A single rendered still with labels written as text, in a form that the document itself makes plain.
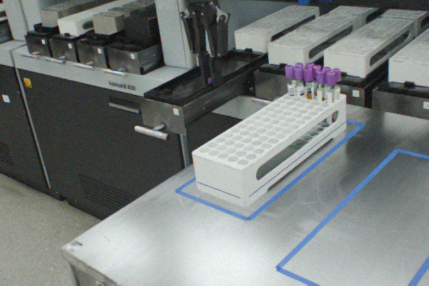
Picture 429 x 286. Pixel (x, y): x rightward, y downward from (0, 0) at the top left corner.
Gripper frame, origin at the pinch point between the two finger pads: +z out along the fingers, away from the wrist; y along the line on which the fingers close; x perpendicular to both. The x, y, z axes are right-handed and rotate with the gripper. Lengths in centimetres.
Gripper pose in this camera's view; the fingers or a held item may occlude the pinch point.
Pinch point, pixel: (210, 70)
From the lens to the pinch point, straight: 125.1
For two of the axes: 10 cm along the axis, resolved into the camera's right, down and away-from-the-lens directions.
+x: -6.3, 4.0, -6.7
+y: -7.7, -1.9, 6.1
